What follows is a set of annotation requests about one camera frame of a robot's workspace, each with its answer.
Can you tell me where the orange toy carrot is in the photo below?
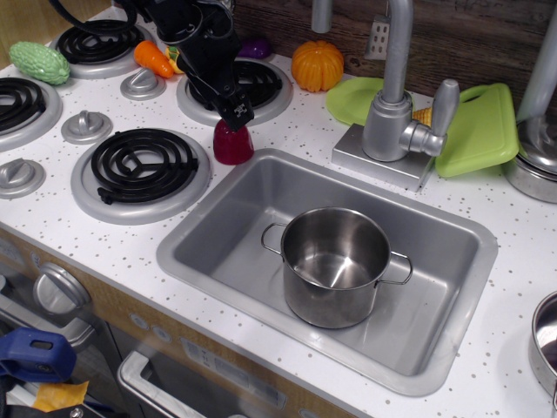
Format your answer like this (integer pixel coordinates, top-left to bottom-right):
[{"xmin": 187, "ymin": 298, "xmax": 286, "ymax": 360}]
[{"xmin": 133, "ymin": 40, "xmax": 175, "ymax": 78}]

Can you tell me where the red toy sweet potato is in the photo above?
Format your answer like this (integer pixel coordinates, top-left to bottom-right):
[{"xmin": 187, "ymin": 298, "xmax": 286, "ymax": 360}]
[{"xmin": 213, "ymin": 119, "xmax": 254, "ymax": 165}]

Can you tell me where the steel bowl right front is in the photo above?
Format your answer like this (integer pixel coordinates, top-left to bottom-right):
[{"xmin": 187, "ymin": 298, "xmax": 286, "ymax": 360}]
[{"xmin": 528, "ymin": 292, "xmax": 556, "ymax": 415}]

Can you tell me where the silver stove knob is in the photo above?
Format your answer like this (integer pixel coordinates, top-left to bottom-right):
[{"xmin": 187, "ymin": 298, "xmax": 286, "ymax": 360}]
[
  {"xmin": 1, "ymin": 158, "xmax": 46, "ymax": 199},
  {"xmin": 120, "ymin": 68, "xmax": 166, "ymax": 101},
  {"xmin": 61, "ymin": 111, "xmax": 113, "ymax": 145}
]

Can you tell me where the grey pipe top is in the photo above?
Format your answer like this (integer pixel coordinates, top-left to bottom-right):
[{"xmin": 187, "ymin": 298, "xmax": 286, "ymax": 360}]
[{"xmin": 311, "ymin": 0, "xmax": 333, "ymax": 34}]

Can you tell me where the light green plate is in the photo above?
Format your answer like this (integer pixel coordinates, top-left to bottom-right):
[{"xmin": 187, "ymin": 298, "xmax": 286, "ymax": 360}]
[{"xmin": 325, "ymin": 77, "xmax": 416, "ymax": 128}]

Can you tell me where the silver stove knob middle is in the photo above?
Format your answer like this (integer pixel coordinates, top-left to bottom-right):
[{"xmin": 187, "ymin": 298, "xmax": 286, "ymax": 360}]
[{"xmin": 61, "ymin": 111, "xmax": 113, "ymax": 145}]

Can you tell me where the grey sink basin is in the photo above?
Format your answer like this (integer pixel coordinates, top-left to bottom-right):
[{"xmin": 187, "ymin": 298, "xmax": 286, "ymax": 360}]
[{"xmin": 157, "ymin": 149, "xmax": 498, "ymax": 396}]

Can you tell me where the silver spatula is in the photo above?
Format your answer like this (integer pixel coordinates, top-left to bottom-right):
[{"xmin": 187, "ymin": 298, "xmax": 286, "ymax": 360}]
[{"xmin": 364, "ymin": 15, "xmax": 390, "ymax": 60}]

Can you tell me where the blue clamp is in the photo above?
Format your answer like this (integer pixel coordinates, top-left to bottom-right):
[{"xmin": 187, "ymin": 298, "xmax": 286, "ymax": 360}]
[{"xmin": 1, "ymin": 327, "xmax": 77, "ymax": 383}]

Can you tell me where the back left stove burner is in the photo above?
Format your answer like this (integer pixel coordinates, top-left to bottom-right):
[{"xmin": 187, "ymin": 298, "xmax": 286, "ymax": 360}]
[{"xmin": 50, "ymin": 25, "xmax": 153, "ymax": 79}]

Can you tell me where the silver oven dial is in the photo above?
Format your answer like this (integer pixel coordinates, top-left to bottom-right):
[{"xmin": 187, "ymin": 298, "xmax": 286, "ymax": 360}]
[{"xmin": 33, "ymin": 262, "xmax": 91, "ymax": 315}]

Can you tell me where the grey post right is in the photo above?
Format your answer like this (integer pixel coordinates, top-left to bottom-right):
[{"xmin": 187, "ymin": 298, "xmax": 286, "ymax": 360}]
[{"xmin": 516, "ymin": 10, "xmax": 556, "ymax": 123}]

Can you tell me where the silver faucet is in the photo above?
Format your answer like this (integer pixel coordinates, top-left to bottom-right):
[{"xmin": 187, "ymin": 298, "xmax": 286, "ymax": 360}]
[{"xmin": 332, "ymin": 0, "xmax": 460, "ymax": 192}]

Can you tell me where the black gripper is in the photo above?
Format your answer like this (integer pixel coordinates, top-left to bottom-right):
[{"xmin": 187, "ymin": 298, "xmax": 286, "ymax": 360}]
[{"xmin": 176, "ymin": 29, "xmax": 254, "ymax": 131}]

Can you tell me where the silver oven door handle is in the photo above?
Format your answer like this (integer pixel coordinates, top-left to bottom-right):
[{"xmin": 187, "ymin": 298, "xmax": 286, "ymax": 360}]
[{"xmin": 117, "ymin": 350, "xmax": 203, "ymax": 418}]

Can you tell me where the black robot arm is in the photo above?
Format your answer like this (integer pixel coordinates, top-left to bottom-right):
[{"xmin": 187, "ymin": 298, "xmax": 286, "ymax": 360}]
[{"xmin": 120, "ymin": 1, "xmax": 254, "ymax": 131}]

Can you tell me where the silver stove knob back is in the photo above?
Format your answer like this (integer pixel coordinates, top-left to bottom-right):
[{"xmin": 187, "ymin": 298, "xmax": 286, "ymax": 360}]
[{"xmin": 120, "ymin": 68, "xmax": 166, "ymax": 101}]

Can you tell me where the red yellow toy pepper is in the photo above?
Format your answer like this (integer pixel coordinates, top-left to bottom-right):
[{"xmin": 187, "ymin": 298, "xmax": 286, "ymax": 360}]
[{"xmin": 164, "ymin": 46, "xmax": 184, "ymax": 74}]

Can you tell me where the stainless steel pot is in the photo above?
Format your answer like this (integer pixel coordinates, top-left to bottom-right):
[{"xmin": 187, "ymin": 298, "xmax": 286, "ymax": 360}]
[{"xmin": 260, "ymin": 207, "xmax": 413, "ymax": 329}]

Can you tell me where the back right stove burner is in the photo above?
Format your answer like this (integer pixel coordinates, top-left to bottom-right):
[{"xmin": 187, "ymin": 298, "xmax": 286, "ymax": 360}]
[{"xmin": 177, "ymin": 58, "xmax": 293, "ymax": 127}]

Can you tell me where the green cutting board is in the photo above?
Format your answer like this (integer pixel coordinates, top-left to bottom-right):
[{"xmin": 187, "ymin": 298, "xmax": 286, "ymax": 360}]
[{"xmin": 435, "ymin": 83, "xmax": 519, "ymax": 178}]

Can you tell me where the green toy bitter gourd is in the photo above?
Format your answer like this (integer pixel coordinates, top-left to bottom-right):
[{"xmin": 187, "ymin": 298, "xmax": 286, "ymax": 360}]
[{"xmin": 9, "ymin": 41, "xmax": 70, "ymax": 85}]

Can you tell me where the yellow toy corn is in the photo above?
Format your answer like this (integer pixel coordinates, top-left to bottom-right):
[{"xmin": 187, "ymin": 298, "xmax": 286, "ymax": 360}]
[{"xmin": 413, "ymin": 107, "xmax": 433, "ymax": 126}]

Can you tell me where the steel pot right back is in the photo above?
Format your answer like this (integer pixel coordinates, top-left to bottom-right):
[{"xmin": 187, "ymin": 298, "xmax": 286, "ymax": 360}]
[{"xmin": 502, "ymin": 116, "xmax": 556, "ymax": 204}]

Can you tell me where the yellow cloth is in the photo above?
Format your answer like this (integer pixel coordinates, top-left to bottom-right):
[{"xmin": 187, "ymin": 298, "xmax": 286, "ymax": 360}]
[{"xmin": 32, "ymin": 381, "xmax": 89, "ymax": 412}]

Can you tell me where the purple toy eggplant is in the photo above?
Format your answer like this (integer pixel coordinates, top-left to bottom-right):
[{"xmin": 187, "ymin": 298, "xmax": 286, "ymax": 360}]
[{"xmin": 238, "ymin": 37, "xmax": 272, "ymax": 59}]

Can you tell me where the black cable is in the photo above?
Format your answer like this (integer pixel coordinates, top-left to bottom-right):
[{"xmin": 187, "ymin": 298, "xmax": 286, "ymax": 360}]
[{"xmin": 47, "ymin": 0, "xmax": 144, "ymax": 32}]

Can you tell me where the front black stove burner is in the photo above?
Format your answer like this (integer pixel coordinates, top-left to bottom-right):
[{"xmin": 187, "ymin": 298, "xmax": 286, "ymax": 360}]
[{"xmin": 70, "ymin": 128, "xmax": 211, "ymax": 226}]

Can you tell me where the silver stove knob front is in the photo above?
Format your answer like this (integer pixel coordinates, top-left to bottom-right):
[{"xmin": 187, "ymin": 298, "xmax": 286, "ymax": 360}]
[{"xmin": 1, "ymin": 158, "xmax": 46, "ymax": 199}]

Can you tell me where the left black stove burner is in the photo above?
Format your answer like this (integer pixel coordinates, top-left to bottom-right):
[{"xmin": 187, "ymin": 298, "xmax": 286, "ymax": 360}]
[{"xmin": 1, "ymin": 78, "xmax": 63, "ymax": 152}]

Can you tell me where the black stove burner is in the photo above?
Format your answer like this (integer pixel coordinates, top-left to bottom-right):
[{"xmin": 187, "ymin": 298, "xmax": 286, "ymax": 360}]
[
  {"xmin": 70, "ymin": 128, "xmax": 211, "ymax": 226},
  {"xmin": 1, "ymin": 78, "xmax": 63, "ymax": 152}
]

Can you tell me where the orange toy pumpkin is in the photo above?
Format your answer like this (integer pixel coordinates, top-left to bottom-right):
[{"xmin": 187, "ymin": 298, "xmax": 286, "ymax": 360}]
[{"xmin": 291, "ymin": 40, "xmax": 345, "ymax": 92}]

